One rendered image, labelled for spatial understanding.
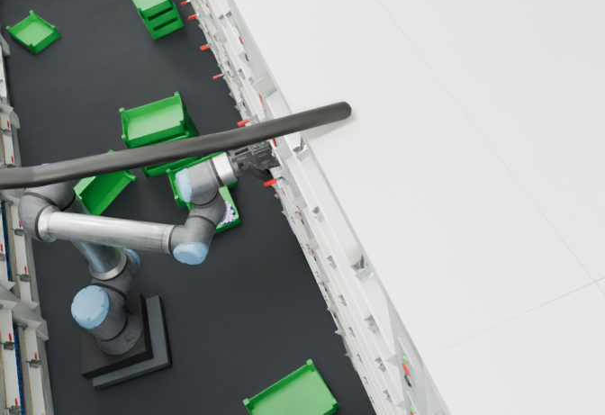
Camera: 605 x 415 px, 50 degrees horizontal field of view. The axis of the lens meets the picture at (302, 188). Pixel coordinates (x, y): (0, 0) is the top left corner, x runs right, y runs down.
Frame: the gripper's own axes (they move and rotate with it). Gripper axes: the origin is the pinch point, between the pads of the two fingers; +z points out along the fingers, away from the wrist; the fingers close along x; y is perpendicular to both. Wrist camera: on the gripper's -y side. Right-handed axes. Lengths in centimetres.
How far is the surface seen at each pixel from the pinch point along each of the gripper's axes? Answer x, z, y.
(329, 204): -62, -6, 54
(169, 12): 210, -23, -88
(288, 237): 38, -12, -101
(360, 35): -54, 7, 79
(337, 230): -67, -7, 54
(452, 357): -103, -5, 79
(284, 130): -68, -10, 82
